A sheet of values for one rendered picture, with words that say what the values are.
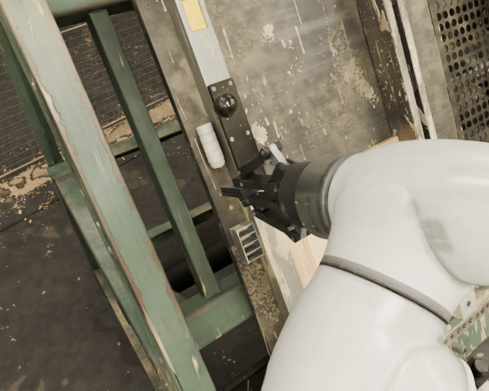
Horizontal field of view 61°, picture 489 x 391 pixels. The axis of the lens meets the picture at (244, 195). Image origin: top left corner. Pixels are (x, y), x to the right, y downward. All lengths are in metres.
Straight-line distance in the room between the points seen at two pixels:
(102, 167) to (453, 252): 0.51
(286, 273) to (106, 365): 1.41
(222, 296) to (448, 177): 0.63
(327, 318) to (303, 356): 0.03
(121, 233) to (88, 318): 1.59
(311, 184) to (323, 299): 0.13
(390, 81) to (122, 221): 0.64
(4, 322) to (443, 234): 2.26
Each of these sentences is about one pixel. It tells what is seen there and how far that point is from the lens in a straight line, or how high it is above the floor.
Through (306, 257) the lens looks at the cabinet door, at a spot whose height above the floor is 1.17.
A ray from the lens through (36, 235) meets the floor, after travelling 2.70.
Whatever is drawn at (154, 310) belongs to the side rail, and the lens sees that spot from 0.72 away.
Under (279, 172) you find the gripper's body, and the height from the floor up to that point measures 1.54.
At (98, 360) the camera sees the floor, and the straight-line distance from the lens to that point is 2.14.
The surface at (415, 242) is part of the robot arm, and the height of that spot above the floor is 1.65.
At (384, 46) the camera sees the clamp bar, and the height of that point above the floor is 1.46.
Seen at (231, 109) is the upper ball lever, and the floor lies 1.52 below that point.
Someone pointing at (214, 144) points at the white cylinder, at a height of 1.41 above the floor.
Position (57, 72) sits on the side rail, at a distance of 0.67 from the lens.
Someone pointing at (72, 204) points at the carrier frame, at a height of 0.79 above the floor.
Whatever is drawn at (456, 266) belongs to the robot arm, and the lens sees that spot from 0.30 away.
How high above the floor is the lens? 1.86
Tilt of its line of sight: 45 degrees down
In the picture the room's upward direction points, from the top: straight up
